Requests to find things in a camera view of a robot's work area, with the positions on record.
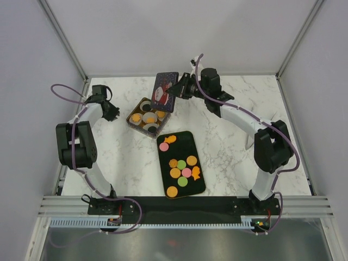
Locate pink sandwich cookie lower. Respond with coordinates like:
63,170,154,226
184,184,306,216
182,167,192,178

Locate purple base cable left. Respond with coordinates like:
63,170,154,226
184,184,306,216
99,198,144,236

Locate orange dotted biscuit right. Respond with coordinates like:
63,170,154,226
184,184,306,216
186,156,197,166

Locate orange dotted biscuit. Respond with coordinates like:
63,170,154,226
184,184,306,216
186,156,197,166
166,186,178,198
170,167,181,179

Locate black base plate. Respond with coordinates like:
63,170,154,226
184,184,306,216
88,196,280,223

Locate orange fish cookie lower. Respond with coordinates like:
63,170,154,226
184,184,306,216
191,166,201,181

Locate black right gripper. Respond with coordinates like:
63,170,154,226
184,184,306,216
166,73,209,100

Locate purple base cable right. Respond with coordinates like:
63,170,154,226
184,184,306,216
251,191,285,237

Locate square cookie tin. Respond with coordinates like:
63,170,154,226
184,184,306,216
126,97,171,139

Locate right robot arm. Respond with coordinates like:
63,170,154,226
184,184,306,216
166,68,299,215

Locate black sandwich cookie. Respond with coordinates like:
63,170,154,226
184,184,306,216
142,104,151,111
148,126,157,133

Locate aluminium front rail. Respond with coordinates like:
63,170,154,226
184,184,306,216
38,196,333,218

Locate pink sandwich cookie top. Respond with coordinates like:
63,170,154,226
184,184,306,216
159,142,169,152

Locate orange dotted biscuit bottom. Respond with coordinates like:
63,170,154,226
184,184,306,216
166,186,178,198

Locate white slotted cable duct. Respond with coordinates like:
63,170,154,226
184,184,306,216
49,217,254,229

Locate white paper cup top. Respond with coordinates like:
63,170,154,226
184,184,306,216
139,101,152,113

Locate aluminium frame post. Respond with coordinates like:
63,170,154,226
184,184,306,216
37,0,89,83
275,0,326,79

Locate gold tin lid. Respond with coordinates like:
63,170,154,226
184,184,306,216
150,72,179,113

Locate white paper cup left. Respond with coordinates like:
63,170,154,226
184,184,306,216
129,113,142,126

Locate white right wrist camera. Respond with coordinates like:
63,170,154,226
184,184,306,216
190,56,199,70

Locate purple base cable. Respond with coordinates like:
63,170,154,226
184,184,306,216
99,198,144,236
251,191,285,237

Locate white paper cup right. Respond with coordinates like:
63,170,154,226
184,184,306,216
155,110,168,121

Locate orange dotted biscuit middle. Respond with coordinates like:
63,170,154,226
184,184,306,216
170,167,181,179

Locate pink sandwich cookie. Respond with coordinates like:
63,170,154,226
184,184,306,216
159,142,169,152
182,167,192,178

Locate white paper cup bottom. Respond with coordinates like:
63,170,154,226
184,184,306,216
143,123,159,134

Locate green sandwich cookie upper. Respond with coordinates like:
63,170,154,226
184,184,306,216
177,160,187,170

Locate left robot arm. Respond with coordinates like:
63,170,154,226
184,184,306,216
51,84,120,214

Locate green sandwich cookie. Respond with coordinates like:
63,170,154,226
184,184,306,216
177,160,187,170
177,176,188,187

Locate aluminium frame right post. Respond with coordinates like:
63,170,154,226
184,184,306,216
275,0,326,79

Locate orange scalloped cookie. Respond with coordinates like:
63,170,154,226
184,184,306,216
156,111,166,118

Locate orange fish cookie top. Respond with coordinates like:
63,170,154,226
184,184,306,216
164,135,177,144

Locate black rectangular tray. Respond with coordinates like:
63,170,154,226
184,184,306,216
156,131,206,199

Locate orange fish cookie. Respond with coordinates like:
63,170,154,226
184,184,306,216
164,135,177,144
191,166,201,181

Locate green sandwich cookie lower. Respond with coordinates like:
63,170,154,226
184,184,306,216
177,176,188,187

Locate aluminium frame left post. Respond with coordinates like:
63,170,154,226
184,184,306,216
37,0,89,83

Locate orange swirl cookie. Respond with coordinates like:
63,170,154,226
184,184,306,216
130,114,142,123
169,159,178,168

